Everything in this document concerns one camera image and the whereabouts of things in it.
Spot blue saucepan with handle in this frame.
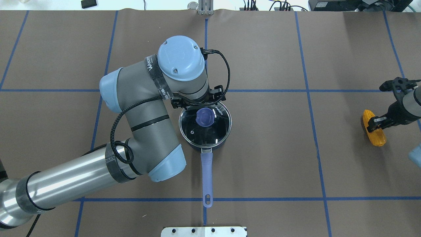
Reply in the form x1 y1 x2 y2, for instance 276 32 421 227
179 100 232 208

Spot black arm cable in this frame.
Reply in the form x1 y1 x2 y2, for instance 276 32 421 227
110 49 230 164

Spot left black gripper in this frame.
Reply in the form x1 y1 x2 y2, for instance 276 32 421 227
170 85 227 109

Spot aluminium frame post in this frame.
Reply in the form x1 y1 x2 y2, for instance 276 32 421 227
197 0 214 15

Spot glass lid with blue knob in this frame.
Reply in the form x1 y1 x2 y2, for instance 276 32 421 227
178 102 233 149

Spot yellow corn cob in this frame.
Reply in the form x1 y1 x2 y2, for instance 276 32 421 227
362 110 386 147

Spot small black box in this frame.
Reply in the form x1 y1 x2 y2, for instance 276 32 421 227
80 0 97 9

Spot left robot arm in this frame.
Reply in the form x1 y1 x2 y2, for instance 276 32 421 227
1 36 228 231

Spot brown table mat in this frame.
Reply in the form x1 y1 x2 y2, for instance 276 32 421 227
1 9 420 237

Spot metal mounting plate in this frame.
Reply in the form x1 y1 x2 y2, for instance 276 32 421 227
161 226 248 237

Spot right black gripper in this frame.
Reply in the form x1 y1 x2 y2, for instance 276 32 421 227
367 77 421 133

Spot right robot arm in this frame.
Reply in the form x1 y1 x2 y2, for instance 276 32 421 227
362 77 421 147

